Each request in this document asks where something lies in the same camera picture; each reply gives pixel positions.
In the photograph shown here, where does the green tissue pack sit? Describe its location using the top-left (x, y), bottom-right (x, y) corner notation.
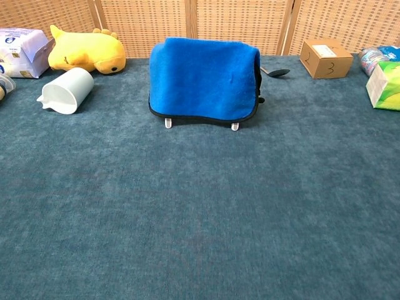
top-left (365, 61), bottom-right (400, 111)

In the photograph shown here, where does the cream bottle with blue cap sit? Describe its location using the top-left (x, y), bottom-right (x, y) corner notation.
top-left (0, 74), bottom-right (16, 101)

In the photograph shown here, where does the white and purple carton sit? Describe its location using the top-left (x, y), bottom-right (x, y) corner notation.
top-left (0, 27), bottom-right (56, 79)

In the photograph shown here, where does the woven bamboo folding screen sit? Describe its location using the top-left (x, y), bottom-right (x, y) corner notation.
top-left (0, 0), bottom-right (400, 59)

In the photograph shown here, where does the metal spoon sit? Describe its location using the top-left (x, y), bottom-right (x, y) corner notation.
top-left (260, 66), bottom-right (291, 78)

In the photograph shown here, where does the yellow plush toy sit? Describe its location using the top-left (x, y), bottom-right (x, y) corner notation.
top-left (47, 24), bottom-right (127, 76)

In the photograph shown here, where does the blue cloth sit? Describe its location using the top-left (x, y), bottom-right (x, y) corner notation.
top-left (147, 37), bottom-right (266, 123)

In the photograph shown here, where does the small brown cardboard box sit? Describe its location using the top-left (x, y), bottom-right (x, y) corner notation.
top-left (299, 38), bottom-right (354, 80)

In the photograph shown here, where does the small clear snack jar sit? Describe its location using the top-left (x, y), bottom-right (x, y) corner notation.
top-left (357, 46), bottom-right (388, 78)

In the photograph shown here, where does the teal carpet table cover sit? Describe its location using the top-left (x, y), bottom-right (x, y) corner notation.
top-left (0, 54), bottom-right (400, 300)

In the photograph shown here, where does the pale blue plastic cup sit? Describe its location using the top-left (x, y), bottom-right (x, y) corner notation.
top-left (36, 67), bottom-right (95, 115)

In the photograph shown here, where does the blue snack bag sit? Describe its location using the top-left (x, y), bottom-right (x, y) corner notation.
top-left (377, 45), bottom-right (400, 62)

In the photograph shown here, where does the wire rack with white feet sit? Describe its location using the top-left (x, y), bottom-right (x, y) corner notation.
top-left (164, 117), bottom-right (241, 131)

